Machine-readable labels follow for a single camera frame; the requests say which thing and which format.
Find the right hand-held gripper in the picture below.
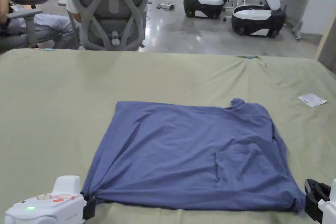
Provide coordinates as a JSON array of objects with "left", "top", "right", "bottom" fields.
[{"left": 304, "top": 178, "right": 336, "bottom": 224}]

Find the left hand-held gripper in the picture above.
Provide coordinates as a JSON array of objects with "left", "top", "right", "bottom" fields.
[{"left": 4, "top": 175, "right": 96, "bottom": 224}]

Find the dark blue shirt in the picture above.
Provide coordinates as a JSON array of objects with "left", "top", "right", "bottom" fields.
[{"left": 80, "top": 98, "right": 307, "bottom": 214}]

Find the white paper card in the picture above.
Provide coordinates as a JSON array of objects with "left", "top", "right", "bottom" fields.
[{"left": 298, "top": 93, "right": 328, "bottom": 108}]

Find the bed with pale green sheet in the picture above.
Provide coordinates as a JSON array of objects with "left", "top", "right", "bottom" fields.
[{"left": 0, "top": 48, "right": 336, "bottom": 224}]

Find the grey office chair with armrest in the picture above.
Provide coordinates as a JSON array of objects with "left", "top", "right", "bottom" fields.
[{"left": 0, "top": 0, "right": 61, "bottom": 49}]

